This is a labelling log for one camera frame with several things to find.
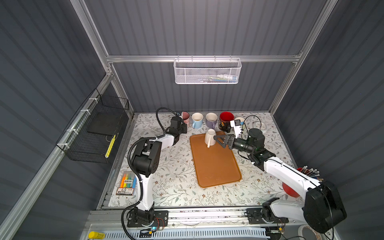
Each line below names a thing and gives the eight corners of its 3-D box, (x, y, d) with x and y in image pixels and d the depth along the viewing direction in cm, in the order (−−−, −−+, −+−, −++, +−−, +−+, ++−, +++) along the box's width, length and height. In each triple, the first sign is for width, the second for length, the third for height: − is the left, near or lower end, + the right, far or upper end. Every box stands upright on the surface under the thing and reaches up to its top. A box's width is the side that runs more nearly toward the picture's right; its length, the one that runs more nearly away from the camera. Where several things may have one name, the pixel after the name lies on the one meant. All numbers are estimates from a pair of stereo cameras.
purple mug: (206, 130, 111) (206, 123, 105) (205, 119, 118) (206, 112, 112) (217, 130, 111) (218, 123, 105) (216, 119, 118) (217, 112, 112)
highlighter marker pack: (115, 195, 83) (114, 194, 81) (123, 172, 92) (121, 170, 90) (133, 195, 83) (132, 194, 81) (139, 172, 92) (138, 170, 90)
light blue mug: (193, 132, 110) (193, 123, 102) (192, 122, 116) (191, 113, 109) (203, 131, 111) (204, 122, 103) (201, 121, 117) (202, 112, 109)
